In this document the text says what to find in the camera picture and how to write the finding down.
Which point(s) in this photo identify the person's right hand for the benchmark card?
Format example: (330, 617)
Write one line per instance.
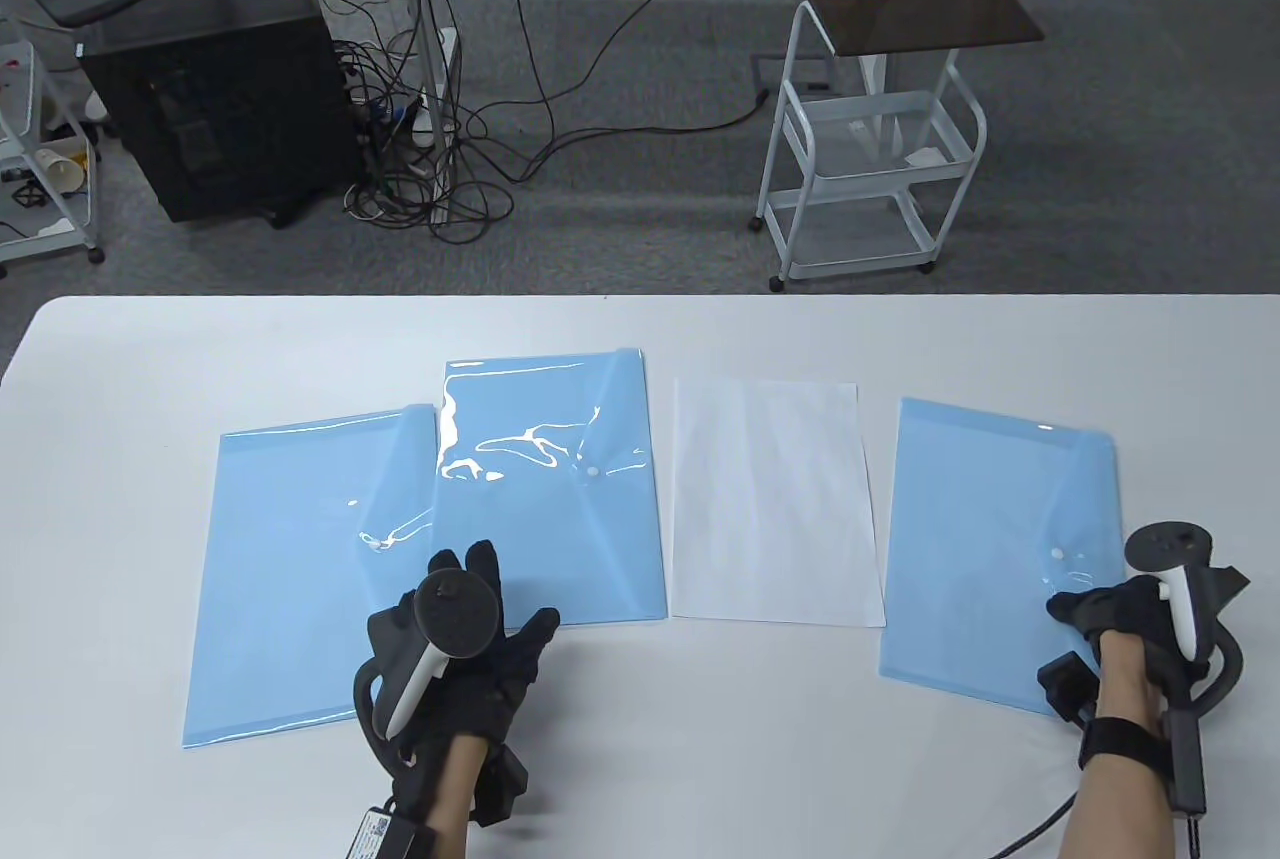
(1110, 609)

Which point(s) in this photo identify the person's left hand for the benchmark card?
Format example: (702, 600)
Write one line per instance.
(500, 689)

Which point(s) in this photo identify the blue plastic snap folder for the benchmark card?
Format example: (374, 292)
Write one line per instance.
(980, 539)
(290, 579)
(580, 549)

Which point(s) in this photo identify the white paper sheet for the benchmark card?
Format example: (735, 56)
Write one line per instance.
(770, 499)

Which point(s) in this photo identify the person's right forearm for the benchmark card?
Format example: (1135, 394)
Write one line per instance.
(1120, 809)

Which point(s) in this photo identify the black left forearm pack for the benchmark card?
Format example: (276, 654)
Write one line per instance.
(385, 834)

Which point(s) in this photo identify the black right forearm pack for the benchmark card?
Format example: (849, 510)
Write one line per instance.
(1187, 759)

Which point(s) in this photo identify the person's left forearm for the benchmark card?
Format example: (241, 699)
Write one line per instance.
(450, 789)

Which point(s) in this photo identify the black and white left controller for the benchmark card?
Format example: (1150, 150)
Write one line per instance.
(455, 614)

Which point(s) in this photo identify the black and white controller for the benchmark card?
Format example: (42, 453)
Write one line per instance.
(455, 614)
(1170, 544)

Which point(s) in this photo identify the black and white right controller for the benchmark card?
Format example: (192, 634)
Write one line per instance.
(1170, 544)

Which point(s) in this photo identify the paper scrap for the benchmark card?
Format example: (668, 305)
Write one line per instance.
(925, 157)

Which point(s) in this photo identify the white cart with brown top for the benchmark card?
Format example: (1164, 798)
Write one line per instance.
(920, 4)

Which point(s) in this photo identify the small white rolling cart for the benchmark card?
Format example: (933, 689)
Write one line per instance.
(30, 244)

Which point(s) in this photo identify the black computer tower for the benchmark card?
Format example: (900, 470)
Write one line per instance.
(220, 99)

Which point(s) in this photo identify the aluminium desk leg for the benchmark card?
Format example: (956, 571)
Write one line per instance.
(425, 19)

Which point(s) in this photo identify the paper cup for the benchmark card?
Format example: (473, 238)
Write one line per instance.
(60, 171)

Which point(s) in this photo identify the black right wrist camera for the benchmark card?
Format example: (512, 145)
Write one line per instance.
(1068, 689)

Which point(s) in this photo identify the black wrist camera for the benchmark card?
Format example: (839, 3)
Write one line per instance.
(1068, 689)
(500, 784)

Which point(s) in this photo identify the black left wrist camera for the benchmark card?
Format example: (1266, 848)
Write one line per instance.
(500, 784)

